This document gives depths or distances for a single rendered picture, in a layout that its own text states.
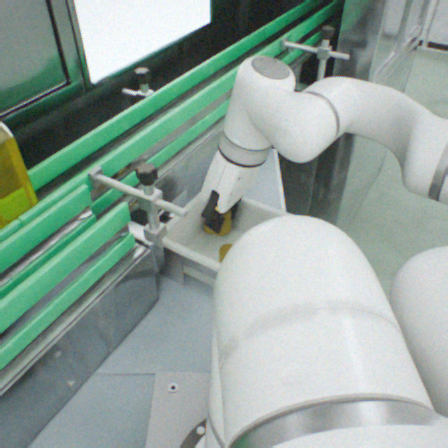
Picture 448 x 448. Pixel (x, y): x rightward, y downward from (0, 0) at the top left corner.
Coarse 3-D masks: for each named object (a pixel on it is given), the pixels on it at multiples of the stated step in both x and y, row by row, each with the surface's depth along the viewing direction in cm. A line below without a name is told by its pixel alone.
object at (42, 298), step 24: (120, 216) 58; (96, 240) 56; (120, 240) 61; (48, 264) 50; (72, 264) 53; (96, 264) 58; (24, 288) 48; (48, 288) 51; (72, 288) 55; (0, 312) 46; (24, 312) 49; (48, 312) 52; (0, 336) 47; (24, 336) 50; (0, 360) 48
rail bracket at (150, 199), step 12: (96, 168) 64; (144, 168) 57; (156, 168) 57; (96, 180) 64; (108, 180) 63; (144, 180) 57; (132, 192) 61; (144, 192) 59; (156, 192) 60; (144, 204) 60; (156, 204) 59; (168, 204) 59; (156, 216) 62; (180, 216) 58; (144, 228) 64; (156, 228) 63; (156, 240) 64
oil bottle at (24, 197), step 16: (0, 128) 50; (0, 144) 51; (16, 144) 53; (0, 160) 51; (16, 160) 53; (0, 176) 52; (16, 176) 54; (0, 192) 53; (16, 192) 55; (32, 192) 57; (0, 208) 54; (16, 208) 56
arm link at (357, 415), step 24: (408, 264) 26; (432, 264) 25; (408, 288) 25; (432, 288) 24; (408, 312) 25; (432, 312) 23; (408, 336) 25; (432, 336) 23; (432, 360) 22; (432, 384) 22; (312, 408) 16; (336, 408) 16; (360, 408) 16; (384, 408) 16; (408, 408) 16; (264, 432) 16; (288, 432) 16; (312, 432) 16; (336, 432) 15; (360, 432) 15; (384, 432) 15; (408, 432) 15; (432, 432) 15
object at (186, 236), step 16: (192, 208) 78; (240, 208) 80; (256, 208) 78; (272, 208) 77; (176, 224) 75; (192, 224) 79; (240, 224) 82; (256, 224) 80; (176, 240) 76; (192, 240) 81; (208, 240) 81; (224, 240) 81; (192, 256) 68; (208, 256) 78
